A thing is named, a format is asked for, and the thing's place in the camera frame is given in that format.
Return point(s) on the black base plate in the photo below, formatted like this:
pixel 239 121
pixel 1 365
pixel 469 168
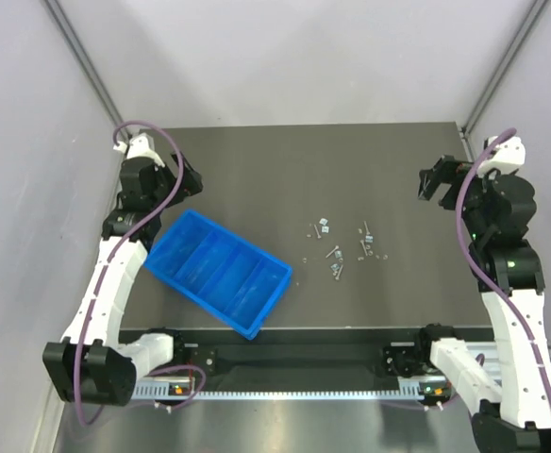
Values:
pixel 382 360

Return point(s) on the slotted cable duct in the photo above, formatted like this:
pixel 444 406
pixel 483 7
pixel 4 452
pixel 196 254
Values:
pixel 178 389

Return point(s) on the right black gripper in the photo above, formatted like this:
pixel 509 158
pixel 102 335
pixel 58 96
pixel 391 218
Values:
pixel 445 177

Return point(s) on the blue compartment bin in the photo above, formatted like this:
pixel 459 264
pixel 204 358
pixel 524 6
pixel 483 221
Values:
pixel 225 275

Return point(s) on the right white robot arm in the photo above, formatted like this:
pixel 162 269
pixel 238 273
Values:
pixel 493 206

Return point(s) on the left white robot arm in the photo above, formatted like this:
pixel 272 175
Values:
pixel 88 364

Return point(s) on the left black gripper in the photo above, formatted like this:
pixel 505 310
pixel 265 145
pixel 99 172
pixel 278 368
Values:
pixel 181 175

